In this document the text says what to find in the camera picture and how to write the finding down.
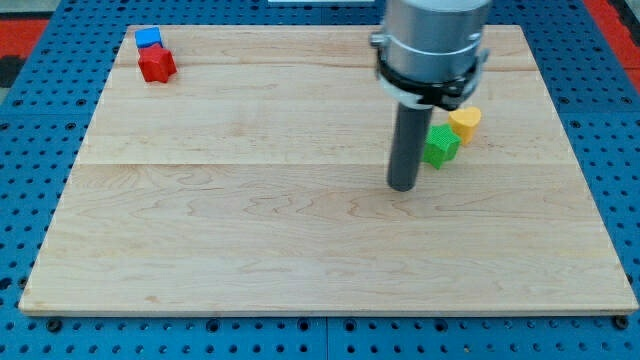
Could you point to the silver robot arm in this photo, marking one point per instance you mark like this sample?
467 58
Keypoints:
428 51

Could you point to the green star block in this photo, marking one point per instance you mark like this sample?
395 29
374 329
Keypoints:
441 145

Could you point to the red star block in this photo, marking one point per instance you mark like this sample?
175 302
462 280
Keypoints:
156 63

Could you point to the blue cube block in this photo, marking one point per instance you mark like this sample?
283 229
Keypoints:
148 37

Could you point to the light wooden board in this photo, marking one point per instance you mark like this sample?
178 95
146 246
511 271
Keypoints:
253 184

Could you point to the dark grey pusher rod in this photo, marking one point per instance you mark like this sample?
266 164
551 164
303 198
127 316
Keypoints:
411 129

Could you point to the yellow heart block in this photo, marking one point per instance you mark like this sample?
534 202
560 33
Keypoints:
464 123

